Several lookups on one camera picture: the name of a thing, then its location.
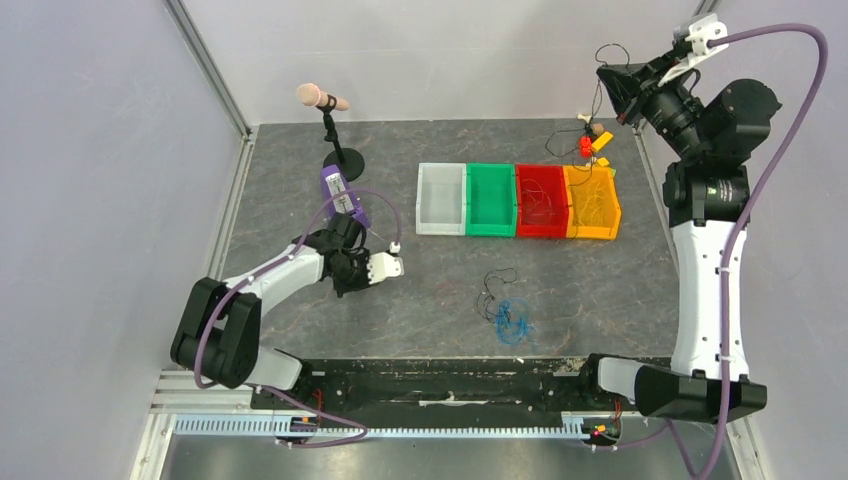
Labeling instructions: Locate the black cable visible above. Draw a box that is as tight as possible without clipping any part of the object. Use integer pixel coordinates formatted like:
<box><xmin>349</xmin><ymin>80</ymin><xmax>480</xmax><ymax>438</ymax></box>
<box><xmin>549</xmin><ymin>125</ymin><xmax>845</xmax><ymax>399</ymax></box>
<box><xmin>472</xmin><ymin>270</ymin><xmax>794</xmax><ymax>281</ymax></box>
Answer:
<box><xmin>544</xmin><ymin>43</ymin><xmax>632</xmax><ymax>190</ymax></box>
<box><xmin>475</xmin><ymin>267</ymin><xmax>519</xmax><ymax>326</ymax></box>

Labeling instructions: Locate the yellow cable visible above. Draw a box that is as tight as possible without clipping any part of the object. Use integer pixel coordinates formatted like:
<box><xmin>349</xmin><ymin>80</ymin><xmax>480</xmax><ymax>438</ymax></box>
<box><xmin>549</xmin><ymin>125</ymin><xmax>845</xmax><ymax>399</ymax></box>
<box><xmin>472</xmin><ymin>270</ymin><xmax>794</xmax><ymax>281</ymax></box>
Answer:
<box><xmin>570</xmin><ymin>178</ymin><xmax>614</xmax><ymax>227</ymax></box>

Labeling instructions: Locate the pink cable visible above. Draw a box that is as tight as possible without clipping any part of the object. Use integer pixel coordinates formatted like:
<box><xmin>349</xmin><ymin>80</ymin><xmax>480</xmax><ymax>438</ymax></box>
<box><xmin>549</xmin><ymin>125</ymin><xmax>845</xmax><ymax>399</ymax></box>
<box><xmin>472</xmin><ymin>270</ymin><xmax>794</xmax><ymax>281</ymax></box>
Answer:
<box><xmin>521</xmin><ymin>175</ymin><xmax>568</xmax><ymax>227</ymax></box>

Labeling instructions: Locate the blue cable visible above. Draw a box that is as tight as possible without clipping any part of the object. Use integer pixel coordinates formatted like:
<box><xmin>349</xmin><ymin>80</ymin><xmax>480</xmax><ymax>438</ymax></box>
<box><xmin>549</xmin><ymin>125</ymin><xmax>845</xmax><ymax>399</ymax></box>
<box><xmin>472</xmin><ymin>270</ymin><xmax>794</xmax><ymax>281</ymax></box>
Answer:
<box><xmin>493</xmin><ymin>298</ymin><xmax>538</xmax><ymax>347</ymax></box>

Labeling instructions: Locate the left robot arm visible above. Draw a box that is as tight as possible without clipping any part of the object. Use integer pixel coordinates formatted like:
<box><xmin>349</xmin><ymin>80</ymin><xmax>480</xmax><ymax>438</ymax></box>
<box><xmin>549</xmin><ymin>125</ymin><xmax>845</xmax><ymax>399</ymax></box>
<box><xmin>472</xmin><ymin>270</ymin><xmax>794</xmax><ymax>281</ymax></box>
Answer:
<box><xmin>170</xmin><ymin>213</ymin><xmax>370</xmax><ymax>409</ymax></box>

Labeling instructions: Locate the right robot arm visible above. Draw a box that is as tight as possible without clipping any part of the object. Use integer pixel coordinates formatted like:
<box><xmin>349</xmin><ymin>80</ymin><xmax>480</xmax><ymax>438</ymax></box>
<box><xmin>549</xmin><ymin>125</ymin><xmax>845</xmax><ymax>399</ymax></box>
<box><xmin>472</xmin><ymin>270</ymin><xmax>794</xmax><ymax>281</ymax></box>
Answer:
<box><xmin>577</xmin><ymin>57</ymin><xmax>781</xmax><ymax>424</ymax></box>

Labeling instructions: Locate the yellow toy block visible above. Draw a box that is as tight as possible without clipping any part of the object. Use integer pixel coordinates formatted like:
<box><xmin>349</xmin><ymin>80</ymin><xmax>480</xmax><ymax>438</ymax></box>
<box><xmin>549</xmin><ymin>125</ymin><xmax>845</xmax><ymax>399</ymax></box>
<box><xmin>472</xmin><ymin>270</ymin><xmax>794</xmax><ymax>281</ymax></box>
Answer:
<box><xmin>591</xmin><ymin>131</ymin><xmax>614</xmax><ymax>152</ymax></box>

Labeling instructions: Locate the purple metronome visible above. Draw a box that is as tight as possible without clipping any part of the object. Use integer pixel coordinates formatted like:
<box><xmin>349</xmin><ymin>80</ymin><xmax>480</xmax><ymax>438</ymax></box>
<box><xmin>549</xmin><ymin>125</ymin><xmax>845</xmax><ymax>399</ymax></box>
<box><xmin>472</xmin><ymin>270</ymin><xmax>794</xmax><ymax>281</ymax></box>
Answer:
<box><xmin>320</xmin><ymin>164</ymin><xmax>371</xmax><ymax>228</ymax></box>

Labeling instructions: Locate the red toy block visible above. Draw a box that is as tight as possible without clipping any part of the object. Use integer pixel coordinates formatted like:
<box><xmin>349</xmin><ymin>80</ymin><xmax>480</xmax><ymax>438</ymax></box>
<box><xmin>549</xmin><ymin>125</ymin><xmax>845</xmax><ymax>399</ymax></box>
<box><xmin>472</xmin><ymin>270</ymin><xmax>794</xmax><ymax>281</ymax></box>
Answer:
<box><xmin>578</xmin><ymin>136</ymin><xmax>595</xmax><ymax>158</ymax></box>

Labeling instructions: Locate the black microphone stand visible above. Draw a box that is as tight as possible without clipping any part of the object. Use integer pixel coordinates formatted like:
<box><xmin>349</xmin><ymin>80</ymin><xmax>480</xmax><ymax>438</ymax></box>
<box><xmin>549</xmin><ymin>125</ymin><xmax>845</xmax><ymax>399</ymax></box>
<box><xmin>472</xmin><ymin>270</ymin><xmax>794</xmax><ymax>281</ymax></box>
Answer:
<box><xmin>322</xmin><ymin>109</ymin><xmax>365</xmax><ymax>182</ymax></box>

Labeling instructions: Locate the white plastic bin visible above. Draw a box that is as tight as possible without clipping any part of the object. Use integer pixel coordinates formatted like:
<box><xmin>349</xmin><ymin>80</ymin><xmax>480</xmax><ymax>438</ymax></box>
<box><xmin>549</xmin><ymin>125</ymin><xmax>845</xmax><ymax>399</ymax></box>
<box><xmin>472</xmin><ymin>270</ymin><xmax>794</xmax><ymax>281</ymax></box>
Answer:
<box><xmin>415</xmin><ymin>163</ymin><xmax>467</xmax><ymax>236</ymax></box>

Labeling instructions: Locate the yellow plastic bin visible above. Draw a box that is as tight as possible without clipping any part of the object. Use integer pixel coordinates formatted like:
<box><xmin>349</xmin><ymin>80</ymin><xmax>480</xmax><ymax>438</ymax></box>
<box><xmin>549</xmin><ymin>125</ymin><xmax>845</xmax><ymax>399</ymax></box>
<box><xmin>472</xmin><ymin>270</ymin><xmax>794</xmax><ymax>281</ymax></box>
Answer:
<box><xmin>563</xmin><ymin>165</ymin><xmax>622</xmax><ymax>240</ymax></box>

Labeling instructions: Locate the red plastic bin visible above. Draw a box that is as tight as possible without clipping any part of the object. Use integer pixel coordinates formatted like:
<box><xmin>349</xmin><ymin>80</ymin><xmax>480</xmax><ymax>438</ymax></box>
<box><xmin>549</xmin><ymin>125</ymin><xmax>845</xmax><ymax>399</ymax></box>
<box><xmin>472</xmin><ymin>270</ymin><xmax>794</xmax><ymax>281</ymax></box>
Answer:
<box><xmin>515</xmin><ymin>164</ymin><xmax>569</xmax><ymax>239</ymax></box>

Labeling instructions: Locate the green plastic bin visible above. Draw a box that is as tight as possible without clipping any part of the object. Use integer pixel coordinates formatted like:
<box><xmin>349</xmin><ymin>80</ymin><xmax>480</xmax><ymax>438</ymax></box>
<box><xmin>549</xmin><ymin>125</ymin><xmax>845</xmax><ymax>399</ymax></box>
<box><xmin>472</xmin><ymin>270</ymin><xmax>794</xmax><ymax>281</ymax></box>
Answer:
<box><xmin>465</xmin><ymin>163</ymin><xmax>518</xmax><ymax>237</ymax></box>

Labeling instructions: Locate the pink microphone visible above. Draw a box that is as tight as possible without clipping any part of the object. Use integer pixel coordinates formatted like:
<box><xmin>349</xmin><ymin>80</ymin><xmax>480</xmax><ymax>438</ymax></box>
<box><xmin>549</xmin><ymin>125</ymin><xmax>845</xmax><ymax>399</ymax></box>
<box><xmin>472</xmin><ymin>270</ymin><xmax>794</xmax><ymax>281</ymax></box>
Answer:
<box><xmin>296</xmin><ymin>83</ymin><xmax>350</xmax><ymax>111</ymax></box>

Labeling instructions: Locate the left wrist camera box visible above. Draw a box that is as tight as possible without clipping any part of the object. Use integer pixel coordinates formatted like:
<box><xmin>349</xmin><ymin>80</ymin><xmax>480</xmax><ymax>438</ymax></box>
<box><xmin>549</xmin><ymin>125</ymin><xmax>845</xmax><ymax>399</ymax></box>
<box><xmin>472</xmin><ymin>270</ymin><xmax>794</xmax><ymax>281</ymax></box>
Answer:
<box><xmin>367</xmin><ymin>252</ymin><xmax>404</xmax><ymax>285</ymax></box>

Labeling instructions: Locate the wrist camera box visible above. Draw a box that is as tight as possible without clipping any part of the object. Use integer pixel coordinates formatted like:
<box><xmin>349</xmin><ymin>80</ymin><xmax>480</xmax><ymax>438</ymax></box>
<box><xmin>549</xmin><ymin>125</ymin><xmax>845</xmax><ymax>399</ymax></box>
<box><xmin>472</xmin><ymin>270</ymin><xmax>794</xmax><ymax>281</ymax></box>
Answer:
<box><xmin>367</xmin><ymin>252</ymin><xmax>404</xmax><ymax>285</ymax></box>
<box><xmin>658</xmin><ymin>13</ymin><xmax>728</xmax><ymax>87</ymax></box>

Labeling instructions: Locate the left purple hose cable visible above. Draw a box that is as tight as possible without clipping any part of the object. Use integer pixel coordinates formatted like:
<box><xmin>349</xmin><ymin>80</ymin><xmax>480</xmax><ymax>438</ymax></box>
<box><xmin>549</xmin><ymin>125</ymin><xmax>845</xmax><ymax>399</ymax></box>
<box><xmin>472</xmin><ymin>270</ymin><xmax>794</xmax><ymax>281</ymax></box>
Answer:
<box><xmin>193</xmin><ymin>186</ymin><xmax>404</xmax><ymax>450</ymax></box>

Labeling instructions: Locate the purple hose cable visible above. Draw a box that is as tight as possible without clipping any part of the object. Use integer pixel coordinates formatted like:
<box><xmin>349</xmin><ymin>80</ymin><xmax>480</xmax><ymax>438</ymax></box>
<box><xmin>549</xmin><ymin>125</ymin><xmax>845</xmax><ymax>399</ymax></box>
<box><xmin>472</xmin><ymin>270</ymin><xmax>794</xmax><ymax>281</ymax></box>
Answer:
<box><xmin>589</xmin><ymin>23</ymin><xmax>831</xmax><ymax>480</ymax></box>
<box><xmin>193</xmin><ymin>186</ymin><xmax>404</xmax><ymax>450</ymax></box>

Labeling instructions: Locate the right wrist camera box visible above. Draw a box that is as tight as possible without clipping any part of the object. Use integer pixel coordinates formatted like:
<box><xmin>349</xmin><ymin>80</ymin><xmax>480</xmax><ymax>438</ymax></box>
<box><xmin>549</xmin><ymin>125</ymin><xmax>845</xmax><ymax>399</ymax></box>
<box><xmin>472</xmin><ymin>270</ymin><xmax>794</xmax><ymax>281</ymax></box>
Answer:
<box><xmin>658</xmin><ymin>13</ymin><xmax>728</xmax><ymax>87</ymax></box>

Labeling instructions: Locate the white comb cable duct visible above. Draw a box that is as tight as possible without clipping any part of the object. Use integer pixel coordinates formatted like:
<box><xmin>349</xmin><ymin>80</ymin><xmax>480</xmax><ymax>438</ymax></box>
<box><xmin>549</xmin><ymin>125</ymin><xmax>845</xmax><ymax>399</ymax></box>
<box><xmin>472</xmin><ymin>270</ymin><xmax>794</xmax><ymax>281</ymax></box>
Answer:
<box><xmin>173</xmin><ymin>414</ymin><xmax>590</xmax><ymax>440</ymax></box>

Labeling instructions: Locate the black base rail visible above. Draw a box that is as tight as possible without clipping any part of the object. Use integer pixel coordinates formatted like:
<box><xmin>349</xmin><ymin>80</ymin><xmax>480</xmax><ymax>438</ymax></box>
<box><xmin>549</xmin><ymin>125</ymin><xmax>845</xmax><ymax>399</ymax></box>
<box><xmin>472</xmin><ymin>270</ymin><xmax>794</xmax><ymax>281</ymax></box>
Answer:
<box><xmin>289</xmin><ymin>357</ymin><xmax>634</xmax><ymax>428</ymax></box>

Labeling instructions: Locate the right purple hose cable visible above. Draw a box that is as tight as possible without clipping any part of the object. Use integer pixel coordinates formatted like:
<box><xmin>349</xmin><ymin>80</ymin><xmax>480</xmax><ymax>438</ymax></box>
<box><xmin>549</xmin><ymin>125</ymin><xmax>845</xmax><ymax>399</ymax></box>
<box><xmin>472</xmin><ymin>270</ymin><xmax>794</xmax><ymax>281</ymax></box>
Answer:
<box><xmin>589</xmin><ymin>23</ymin><xmax>831</xmax><ymax>480</ymax></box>

